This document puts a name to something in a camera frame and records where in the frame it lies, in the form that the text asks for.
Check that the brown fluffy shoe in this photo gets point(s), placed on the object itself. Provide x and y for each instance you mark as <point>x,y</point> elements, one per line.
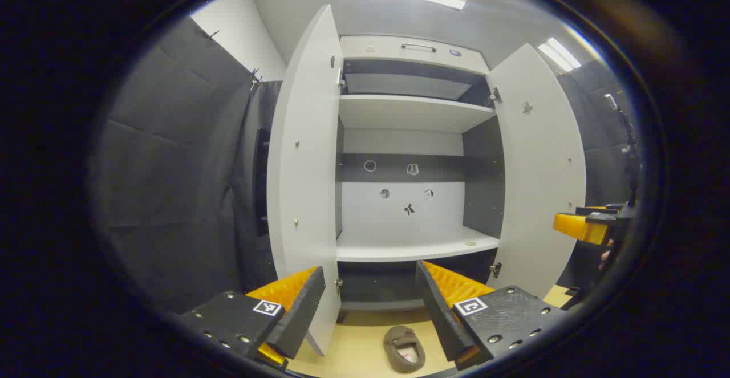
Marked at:
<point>404,350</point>

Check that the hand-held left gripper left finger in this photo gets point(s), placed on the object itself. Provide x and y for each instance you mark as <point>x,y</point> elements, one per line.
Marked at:
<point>302,309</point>

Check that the white cabinet drawer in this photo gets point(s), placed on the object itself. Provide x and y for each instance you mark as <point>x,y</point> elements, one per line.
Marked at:
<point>388,53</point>

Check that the metal cloth clip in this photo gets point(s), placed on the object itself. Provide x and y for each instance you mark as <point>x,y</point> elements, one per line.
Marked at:
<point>213,35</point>
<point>255,78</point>

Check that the metal door hinge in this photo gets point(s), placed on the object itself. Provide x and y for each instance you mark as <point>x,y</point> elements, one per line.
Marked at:
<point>495,96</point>
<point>339,285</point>
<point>496,269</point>
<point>341,78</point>

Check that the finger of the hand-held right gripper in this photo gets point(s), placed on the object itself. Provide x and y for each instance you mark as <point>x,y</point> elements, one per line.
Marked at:
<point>596,211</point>
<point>579,227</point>

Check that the white grey shoe cabinet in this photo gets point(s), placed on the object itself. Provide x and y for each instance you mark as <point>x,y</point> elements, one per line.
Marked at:
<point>399,212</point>

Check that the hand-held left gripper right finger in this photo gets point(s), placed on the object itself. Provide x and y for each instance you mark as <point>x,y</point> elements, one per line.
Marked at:
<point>438,309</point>

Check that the black backdrop cloth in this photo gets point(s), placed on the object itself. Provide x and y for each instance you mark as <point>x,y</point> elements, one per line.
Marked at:
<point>242,241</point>
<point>171,167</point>
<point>604,167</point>

